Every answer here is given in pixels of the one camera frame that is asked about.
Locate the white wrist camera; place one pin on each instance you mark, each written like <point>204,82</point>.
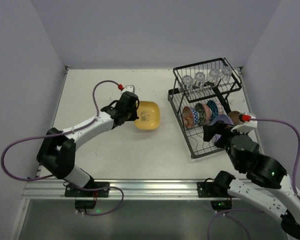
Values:
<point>129,88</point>
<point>247,123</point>

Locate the brown square panda plate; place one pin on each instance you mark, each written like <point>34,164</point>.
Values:
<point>235,117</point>

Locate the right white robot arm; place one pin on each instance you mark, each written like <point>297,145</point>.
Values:
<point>262,170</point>

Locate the purple square panda plate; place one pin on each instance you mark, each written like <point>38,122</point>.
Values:
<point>222,117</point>

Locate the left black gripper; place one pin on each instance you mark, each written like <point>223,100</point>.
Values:
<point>131,107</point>

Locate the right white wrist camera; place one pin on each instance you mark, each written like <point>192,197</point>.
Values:
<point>247,123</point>

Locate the yellow square panda plate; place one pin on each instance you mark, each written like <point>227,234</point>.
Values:
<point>149,116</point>

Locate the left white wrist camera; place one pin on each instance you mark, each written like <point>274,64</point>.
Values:
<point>129,88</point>

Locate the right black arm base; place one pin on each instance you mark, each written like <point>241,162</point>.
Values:
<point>212,190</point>

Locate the clear glass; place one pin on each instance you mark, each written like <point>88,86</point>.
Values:
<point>212,77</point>
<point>199,80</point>
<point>187,83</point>
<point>226,74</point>

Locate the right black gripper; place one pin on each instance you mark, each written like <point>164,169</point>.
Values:
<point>219,132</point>

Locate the aluminium mounting rail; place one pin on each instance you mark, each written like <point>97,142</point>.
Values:
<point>133,189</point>

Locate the blue dotted small bowl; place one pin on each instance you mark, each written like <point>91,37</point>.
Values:
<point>213,109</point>

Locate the black wire dish rack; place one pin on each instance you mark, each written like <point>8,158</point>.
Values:
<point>183,95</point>

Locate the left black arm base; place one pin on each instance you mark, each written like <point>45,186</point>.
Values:
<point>90,191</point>

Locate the dark green small bowl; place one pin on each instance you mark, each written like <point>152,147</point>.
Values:
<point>202,114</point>

